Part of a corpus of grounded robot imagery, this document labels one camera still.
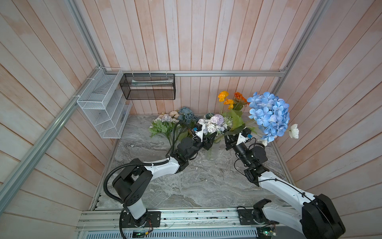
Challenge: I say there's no clear glass vase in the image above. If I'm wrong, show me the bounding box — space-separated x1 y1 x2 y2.
207 140 221 160

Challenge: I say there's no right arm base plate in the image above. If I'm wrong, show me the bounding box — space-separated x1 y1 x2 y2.
236 207 279 226

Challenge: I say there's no teal ceramic vase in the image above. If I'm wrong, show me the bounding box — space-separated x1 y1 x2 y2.
205 113 214 120

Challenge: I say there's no yellow poppy flower stem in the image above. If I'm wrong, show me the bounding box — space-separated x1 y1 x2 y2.
218 91 234 114

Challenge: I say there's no blue hydrangea flower stem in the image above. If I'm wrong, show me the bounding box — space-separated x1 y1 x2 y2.
222 91 290 143

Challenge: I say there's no black corrugated cable conduit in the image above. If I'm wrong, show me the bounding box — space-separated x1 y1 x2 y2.
102 123 198 204

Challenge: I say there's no aluminium front rail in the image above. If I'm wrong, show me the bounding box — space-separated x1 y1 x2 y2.
76 207 324 232

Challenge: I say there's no orange gerbera flower stem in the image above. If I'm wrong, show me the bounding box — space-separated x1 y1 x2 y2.
233 92 248 111

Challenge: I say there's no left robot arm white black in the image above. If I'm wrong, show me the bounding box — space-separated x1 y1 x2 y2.
104 133 217 223

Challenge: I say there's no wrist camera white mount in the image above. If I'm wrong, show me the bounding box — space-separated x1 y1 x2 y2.
236 127 253 145
193 122 206 142

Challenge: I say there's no pink purple mixed bouquet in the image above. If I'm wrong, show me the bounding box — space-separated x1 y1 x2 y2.
198 114 233 135

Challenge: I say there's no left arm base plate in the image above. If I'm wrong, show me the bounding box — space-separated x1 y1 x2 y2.
119 211 161 228

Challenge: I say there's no black mesh wall basket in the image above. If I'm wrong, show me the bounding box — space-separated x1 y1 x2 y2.
119 73 176 100

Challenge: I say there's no white ranunculus flower stem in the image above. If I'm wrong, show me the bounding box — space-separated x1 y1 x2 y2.
259 123 299 147

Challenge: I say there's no dusty blue flower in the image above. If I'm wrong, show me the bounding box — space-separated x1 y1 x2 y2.
170 106 199 147

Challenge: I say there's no cream rose greenery bunch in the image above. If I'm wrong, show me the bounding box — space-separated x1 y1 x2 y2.
149 111 180 145

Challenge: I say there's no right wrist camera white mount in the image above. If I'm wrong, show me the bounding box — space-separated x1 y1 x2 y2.
236 127 253 145

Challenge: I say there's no white wire mesh shelf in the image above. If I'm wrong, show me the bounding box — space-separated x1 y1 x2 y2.
77 67 132 139

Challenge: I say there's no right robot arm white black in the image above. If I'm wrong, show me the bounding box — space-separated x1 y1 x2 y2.
224 133 346 239

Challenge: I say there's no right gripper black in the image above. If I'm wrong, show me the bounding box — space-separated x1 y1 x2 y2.
224 127 250 168

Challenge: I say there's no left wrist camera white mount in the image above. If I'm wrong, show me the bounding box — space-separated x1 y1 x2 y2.
193 122 206 142

